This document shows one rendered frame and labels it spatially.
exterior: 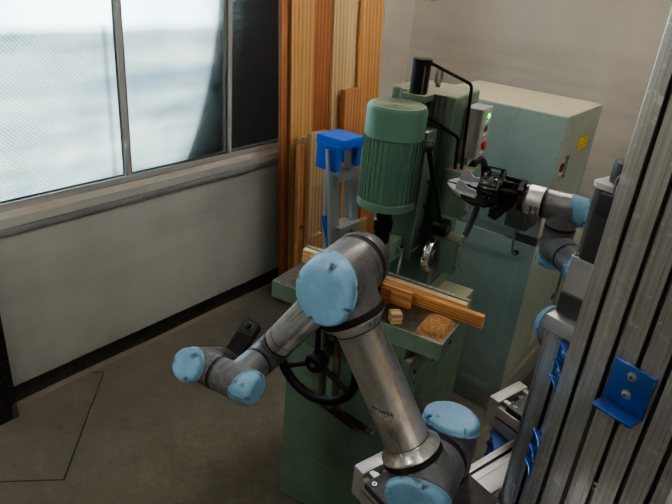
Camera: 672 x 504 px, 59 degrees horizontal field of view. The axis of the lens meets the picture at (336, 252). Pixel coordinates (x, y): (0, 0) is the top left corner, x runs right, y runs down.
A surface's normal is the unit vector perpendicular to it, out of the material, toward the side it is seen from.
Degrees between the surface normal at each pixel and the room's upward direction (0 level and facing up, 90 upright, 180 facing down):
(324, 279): 83
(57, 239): 90
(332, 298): 83
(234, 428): 0
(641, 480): 90
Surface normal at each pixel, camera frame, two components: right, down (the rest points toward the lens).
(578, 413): -0.80, 0.20
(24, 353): 0.78, 0.33
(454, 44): -0.62, 0.29
